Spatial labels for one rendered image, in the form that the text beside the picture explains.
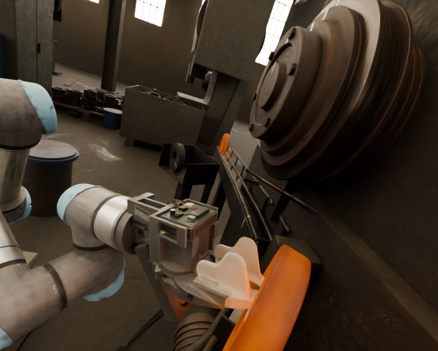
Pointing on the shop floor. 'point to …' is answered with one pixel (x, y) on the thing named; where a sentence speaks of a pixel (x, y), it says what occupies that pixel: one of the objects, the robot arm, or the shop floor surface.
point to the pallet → (84, 102)
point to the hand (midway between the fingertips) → (267, 300)
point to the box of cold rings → (158, 118)
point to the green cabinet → (24, 37)
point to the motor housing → (191, 330)
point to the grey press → (225, 61)
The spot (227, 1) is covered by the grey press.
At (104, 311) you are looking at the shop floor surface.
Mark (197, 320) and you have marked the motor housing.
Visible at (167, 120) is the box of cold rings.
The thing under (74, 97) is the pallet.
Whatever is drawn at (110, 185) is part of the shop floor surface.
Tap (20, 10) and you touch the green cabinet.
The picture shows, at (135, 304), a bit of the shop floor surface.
